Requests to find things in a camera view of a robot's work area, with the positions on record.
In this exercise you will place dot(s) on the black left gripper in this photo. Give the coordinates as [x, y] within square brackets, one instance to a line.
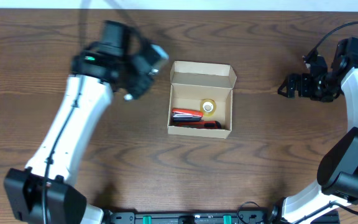
[140, 82]

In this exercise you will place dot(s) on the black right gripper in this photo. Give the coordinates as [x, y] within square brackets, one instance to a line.
[302, 86]

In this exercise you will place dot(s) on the red stapler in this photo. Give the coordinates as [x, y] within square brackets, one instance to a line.
[185, 115]

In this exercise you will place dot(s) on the clear tape roll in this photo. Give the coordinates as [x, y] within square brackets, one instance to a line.
[208, 107]

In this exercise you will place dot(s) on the red utility knife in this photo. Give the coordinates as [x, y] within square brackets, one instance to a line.
[200, 124]

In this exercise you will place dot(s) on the black marker pen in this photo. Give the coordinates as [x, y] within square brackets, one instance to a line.
[128, 97]

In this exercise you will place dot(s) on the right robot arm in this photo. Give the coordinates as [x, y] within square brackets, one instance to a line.
[336, 184]

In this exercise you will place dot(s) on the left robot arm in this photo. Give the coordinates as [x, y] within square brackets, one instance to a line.
[44, 190]

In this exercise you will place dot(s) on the cardboard box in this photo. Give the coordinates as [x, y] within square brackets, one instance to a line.
[191, 82]

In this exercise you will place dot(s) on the black mounting rail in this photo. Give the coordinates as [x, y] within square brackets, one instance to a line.
[244, 216]

